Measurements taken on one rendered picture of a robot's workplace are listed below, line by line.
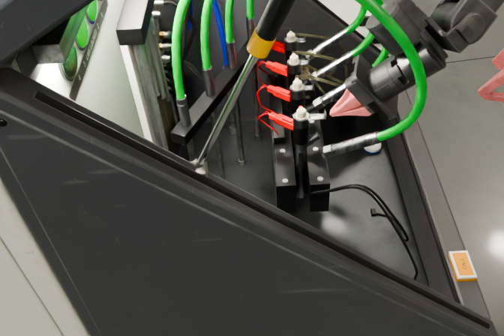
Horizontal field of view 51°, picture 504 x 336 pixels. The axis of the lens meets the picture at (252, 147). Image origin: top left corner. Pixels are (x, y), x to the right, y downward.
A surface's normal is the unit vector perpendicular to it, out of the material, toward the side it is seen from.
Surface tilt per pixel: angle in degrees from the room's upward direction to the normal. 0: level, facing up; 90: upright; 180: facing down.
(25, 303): 90
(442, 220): 0
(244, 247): 90
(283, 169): 0
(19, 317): 90
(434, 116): 0
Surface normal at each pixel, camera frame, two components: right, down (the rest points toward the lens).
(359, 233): -0.06, -0.72
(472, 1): 0.18, 0.32
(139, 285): 0.02, 0.70
